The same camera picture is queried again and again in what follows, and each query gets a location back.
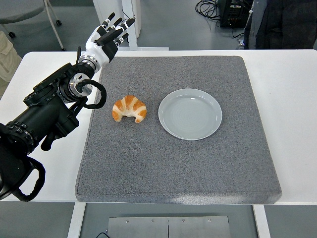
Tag golden croissant bread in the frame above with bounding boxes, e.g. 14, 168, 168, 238
111, 95, 148, 123

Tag grey speckled mat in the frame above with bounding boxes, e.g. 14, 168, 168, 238
74, 56, 283, 205

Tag white table leg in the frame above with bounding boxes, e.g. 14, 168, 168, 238
252, 204, 270, 238
67, 202, 86, 238

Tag black cable tangle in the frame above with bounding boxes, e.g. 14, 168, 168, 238
194, 0, 223, 21

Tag white stand post with base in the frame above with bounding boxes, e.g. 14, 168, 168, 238
99, 0, 170, 52

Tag white cabinet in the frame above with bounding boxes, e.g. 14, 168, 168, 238
93, 0, 142, 39

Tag grey metal plate with screws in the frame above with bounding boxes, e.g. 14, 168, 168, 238
106, 216, 231, 238

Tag grey chair with casters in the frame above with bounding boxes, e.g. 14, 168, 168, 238
0, 0, 67, 52

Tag black electronics box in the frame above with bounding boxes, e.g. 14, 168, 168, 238
219, 0, 255, 28

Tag round grey plate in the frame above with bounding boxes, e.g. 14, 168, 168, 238
158, 88, 223, 141

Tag person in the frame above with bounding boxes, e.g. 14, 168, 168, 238
0, 31, 23, 99
243, 0, 317, 50

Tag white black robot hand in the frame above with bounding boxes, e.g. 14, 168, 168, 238
78, 12, 136, 69

